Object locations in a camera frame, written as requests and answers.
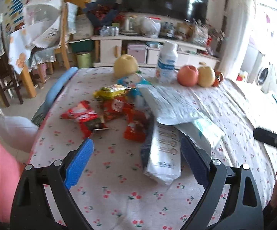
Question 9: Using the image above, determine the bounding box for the red snack wrapper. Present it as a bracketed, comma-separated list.
[60, 100, 109, 138]

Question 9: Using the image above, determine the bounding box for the large white plastic mailer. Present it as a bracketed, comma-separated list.
[138, 85, 203, 126]

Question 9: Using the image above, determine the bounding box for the red candy wrapper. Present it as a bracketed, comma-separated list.
[101, 95, 149, 143]

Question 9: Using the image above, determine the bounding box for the yellow green snack bag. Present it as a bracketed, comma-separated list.
[93, 84, 131, 101]

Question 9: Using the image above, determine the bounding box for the blue cartoon snack bag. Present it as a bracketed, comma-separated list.
[117, 73, 151, 108]

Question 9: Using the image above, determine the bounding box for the pink plastic trash bucket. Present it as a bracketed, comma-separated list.
[0, 143, 25, 223]

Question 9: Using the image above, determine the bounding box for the floral cherry tablecloth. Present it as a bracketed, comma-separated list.
[30, 67, 277, 229]

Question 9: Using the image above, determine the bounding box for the white grey cushion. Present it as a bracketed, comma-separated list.
[0, 116, 39, 153]

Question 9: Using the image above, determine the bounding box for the washing machine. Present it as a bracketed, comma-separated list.
[247, 51, 274, 94]

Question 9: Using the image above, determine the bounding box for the small red persimmon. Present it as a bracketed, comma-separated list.
[212, 71, 224, 87]

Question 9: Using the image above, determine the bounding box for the yellow apple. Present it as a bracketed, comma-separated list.
[197, 66, 215, 88]

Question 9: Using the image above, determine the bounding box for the blue cushion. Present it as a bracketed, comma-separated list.
[43, 67, 79, 114]

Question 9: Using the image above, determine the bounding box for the red apple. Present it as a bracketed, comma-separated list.
[177, 65, 199, 87]

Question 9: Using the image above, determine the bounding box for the white blue milk bottle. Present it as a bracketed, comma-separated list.
[156, 41, 178, 84]

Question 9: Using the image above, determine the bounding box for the green waste bin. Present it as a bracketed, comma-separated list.
[76, 52, 92, 69]

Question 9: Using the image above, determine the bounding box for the wooden dining table with cloth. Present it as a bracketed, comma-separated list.
[8, 28, 56, 98]

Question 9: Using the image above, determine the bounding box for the wooden dining chair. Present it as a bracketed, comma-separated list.
[54, 2, 78, 70]

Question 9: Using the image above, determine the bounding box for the yellow pear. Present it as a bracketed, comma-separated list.
[114, 55, 139, 78]

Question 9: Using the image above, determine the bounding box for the white tv cabinet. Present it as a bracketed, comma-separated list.
[91, 32, 220, 69]

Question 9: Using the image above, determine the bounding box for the pink storage box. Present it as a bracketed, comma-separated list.
[127, 43, 147, 64]

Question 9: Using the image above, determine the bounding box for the clear plastic bag on cabinet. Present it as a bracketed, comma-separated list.
[139, 17, 161, 39]

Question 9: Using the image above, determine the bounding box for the white mesh food cover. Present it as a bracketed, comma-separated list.
[23, 0, 62, 49]

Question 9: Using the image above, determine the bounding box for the electric kettle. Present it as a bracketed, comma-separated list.
[122, 16, 139, 34]

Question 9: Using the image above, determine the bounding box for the dark red flower bouquet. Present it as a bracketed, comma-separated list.
[82, 0, 119, 28]

